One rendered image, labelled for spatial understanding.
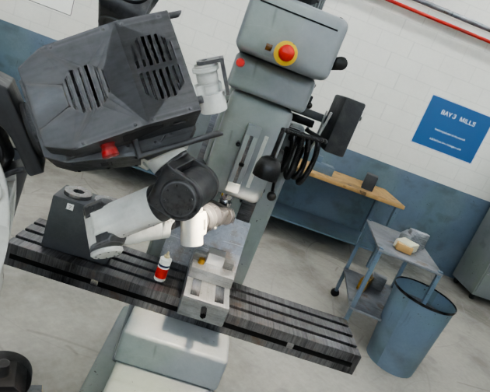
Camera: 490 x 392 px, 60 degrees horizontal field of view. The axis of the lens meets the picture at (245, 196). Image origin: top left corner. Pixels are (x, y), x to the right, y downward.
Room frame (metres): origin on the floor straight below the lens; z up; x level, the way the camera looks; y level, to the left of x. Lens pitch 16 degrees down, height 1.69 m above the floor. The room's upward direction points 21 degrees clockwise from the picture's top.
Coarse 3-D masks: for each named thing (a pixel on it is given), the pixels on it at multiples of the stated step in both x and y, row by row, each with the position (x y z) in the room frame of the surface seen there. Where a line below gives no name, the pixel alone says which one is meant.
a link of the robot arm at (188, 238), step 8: (208, 208) 1.19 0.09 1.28; (200, 216) 1.13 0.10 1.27; (208, 216) 1.18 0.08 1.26; (176, 224) 1.12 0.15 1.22; (184, 224) 1.11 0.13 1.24; (192, 224) 1.11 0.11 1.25; (200, 224) 1.12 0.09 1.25; (208, 224) 1.18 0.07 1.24; (184, 232) 1.11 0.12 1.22; (192, 232) 1.11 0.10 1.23; (200, 232) 1.12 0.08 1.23; (184, 240) 1.11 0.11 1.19; (192, 240) 1.11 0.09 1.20; (200, 240) 1.12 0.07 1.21
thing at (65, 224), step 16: (64, 192) 1.28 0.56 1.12; (80, 192) 1.33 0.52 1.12; (64, 208) 1.25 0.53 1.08; (80, 208) 1.25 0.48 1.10; (48, 224) 1.24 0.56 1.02; (64, 224) 1.25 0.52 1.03; (80, 224) 1.26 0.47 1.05; (48, 240) 1.24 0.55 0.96; (64, 240) 1.25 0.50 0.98; (80, 240) 1.26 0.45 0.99; (80, 256) 1.26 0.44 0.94
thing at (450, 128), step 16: (32, 0) 5.27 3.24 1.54; (48, 0) 5.29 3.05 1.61; (64, 0) 5.30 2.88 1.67; (432, 96) 5.76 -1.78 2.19; (432, 112) 5.77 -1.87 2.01; (448, 112) 5.79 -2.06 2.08; (464, 112) 5.81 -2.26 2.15; (480, 112) 5.83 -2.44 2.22; (416, 128) 5.76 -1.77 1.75; (432, 128) 5.78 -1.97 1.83; (448, 128) 5.80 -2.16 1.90; (464, 128) 5.82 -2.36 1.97; (480, 128) 5.84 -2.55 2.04; (432, 144) 5.79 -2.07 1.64; (448, 144) 5.81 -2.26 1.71; (464, 144) 5.83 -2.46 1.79; (480, 144) 5.85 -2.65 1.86; (464, 160) 5.84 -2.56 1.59
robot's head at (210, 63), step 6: (198, 60) 1.02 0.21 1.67; (204, 60) 1.02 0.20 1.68; (210, 60) 1.00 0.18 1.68; (216, 60) 1.00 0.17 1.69; (222, 60) 1.00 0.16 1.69; (198, 66) 0.99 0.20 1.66; (204, 66) 0.99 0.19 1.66; (210, 66) 0.99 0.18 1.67; (216, 66) 1.00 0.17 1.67; (222, 66) 1.00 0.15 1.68; (222, 72) 1.01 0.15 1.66; (228, 84) 1.04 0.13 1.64; (228, 90) 1.02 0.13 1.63
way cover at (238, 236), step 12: (216, 228) 1.70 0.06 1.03; (228, 228) 1.71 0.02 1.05; (240, 228) 1.73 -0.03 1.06; (168, 240) 1.62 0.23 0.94; (204, 240) 1.67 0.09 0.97; (228, 240) 1.69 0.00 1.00; (240, 240) 1.70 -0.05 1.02; (180, 252) 1.61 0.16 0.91; (192, 252) 1.62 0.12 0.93; (228, 252) 1.67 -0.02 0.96; (240, 252) 1.68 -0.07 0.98
